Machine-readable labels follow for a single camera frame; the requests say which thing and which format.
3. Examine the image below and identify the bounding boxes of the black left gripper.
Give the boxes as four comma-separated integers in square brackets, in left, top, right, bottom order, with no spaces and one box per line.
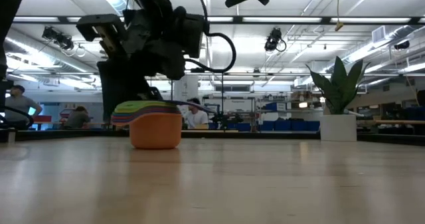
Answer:
[76,13,164,122]

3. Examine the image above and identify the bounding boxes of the green measuring cup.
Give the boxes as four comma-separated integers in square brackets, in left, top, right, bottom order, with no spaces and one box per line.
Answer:
[112,100,180,114]

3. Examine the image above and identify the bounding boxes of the yellow measuring cup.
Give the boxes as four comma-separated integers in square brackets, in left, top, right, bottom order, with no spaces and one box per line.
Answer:
[111,106,180,116]

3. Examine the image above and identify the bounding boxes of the orange measuring cup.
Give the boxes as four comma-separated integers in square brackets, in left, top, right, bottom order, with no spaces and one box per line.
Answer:
[111,112,183,150]

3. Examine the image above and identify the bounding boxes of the overhead light bar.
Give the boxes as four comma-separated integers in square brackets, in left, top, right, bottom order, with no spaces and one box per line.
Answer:
[13,15,425,26]

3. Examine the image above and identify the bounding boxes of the white round pillar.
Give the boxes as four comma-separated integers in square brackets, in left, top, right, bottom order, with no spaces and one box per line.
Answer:
[172,74,200,102]

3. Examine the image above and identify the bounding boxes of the person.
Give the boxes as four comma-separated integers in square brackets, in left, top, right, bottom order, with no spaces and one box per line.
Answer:
[183,97,210,130]
[62,105,91,130]
[3,84,44,131]

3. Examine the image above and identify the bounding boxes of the background storage shelf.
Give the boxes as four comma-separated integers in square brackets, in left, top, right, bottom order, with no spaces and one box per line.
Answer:
[255,90,325,132]

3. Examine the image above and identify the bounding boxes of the snake plant in white pot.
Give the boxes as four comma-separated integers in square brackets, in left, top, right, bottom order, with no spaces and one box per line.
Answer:
[305,55,372,142]

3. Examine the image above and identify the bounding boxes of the background wooden desk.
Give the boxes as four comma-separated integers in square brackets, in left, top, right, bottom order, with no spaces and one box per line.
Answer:
[357,118,425,135]

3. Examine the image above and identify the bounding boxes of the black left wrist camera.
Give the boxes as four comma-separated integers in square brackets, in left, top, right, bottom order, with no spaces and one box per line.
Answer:
[149,39,186,81]

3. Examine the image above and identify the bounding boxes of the black ceiling-mounted camera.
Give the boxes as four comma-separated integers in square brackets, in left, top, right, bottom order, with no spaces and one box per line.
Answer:
[264,27,286,53]
[41,25,75,51]

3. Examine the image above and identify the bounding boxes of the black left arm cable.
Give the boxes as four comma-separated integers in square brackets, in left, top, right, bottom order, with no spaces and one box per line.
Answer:
[184,0,237,74]

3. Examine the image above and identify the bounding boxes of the black table frame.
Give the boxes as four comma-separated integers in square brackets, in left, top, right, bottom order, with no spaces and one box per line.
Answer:
[15,129,425,148]

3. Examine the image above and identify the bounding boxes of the hanging cable with yellow connector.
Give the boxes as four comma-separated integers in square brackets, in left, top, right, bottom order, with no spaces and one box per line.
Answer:
[334,0,345,32]

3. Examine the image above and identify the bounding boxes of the black curved cable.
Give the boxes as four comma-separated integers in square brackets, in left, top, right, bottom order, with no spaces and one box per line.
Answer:
[0,106,36,130]

